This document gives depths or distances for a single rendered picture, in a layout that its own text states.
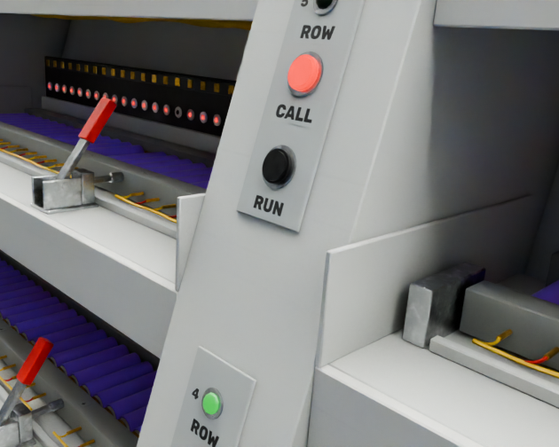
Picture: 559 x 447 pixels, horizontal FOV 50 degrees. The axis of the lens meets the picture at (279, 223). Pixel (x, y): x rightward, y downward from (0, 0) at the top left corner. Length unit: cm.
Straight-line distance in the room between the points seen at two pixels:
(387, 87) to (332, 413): 13
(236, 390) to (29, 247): 24
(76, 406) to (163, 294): 21
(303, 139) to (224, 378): 11
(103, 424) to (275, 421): 25
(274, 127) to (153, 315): 13
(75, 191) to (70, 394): 17
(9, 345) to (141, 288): 30
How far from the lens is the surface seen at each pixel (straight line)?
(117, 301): 37
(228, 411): 29
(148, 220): 42
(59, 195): 46
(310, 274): 26
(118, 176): 49
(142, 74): 68
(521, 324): 28
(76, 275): 41
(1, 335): 64
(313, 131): 26
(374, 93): 25
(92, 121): 47
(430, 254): 30
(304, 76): 27
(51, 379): 56
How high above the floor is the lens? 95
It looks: 4 degrees down
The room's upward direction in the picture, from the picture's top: 16 degrees clockwise
